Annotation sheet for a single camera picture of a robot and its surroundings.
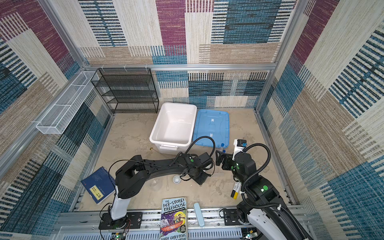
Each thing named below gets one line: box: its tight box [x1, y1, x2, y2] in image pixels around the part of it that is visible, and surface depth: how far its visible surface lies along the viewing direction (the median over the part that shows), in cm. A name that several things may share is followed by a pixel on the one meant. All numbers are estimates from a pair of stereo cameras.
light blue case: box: [193, 202, 205, 227], surface depth 74 cm
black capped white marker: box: [230, 181, 237, 198], surface depth 83 cm
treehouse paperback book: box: [159, 196, 188, 240], surface depth 73 cm
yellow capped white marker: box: [233, 182, 242, 200], surface depth 83 cm
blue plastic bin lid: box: [193, 109, 230, 149], surface depth 114 cm
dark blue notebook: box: [80, 166, 116, 205], surface depth 85 cm
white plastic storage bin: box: [149, 102, 198, 155], surface depth 103 cm
